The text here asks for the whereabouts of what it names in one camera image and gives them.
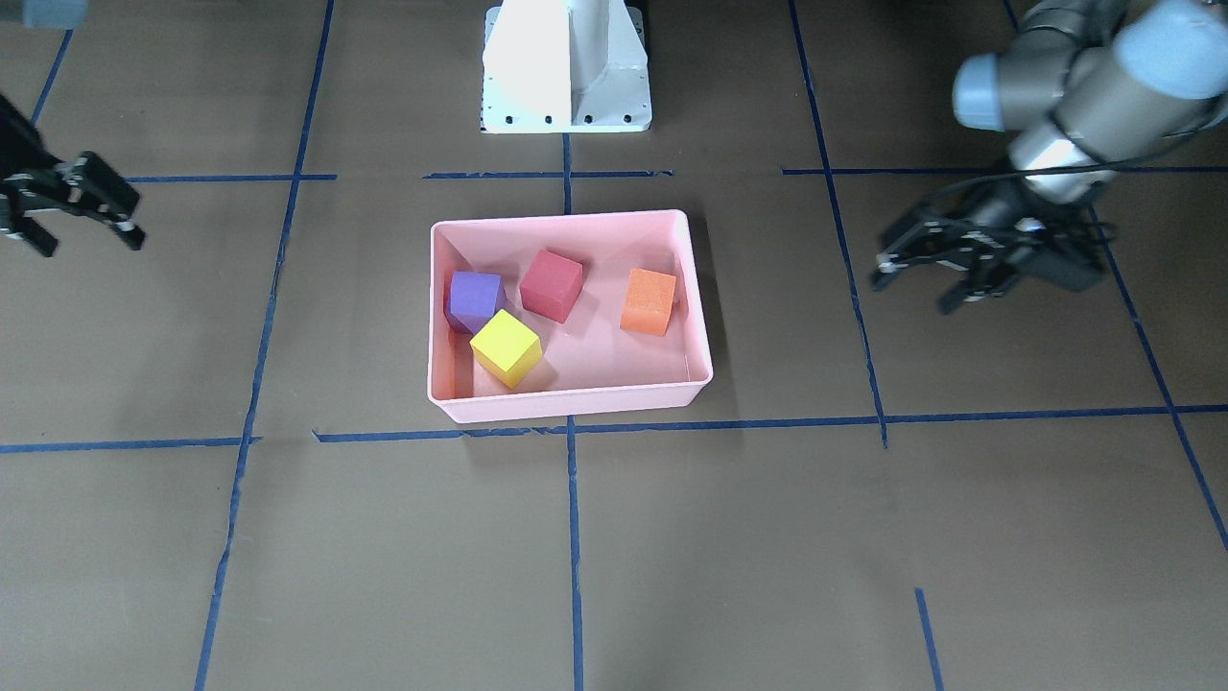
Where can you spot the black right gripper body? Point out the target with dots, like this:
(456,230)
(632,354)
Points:
(59,189)

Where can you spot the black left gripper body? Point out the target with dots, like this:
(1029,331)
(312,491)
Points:
(995,208)

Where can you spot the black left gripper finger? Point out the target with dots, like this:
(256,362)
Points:
(923,236)
(984,280)

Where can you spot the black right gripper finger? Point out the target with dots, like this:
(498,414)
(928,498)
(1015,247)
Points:
(102,194)
(33,234)

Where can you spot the orange foam block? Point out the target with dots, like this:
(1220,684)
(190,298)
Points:
(648,306)

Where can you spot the red foam block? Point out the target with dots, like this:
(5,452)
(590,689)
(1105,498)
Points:
(551,286)

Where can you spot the purple foam block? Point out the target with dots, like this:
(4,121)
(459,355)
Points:
(474,299)

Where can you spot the yellow foam block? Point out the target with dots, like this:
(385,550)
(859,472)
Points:
(507,348)

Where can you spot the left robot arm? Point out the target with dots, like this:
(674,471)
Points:
(1086,93)

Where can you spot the pink plastic bin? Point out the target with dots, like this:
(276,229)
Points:
(590,364)

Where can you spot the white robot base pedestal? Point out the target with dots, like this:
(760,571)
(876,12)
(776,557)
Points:
(565,66)

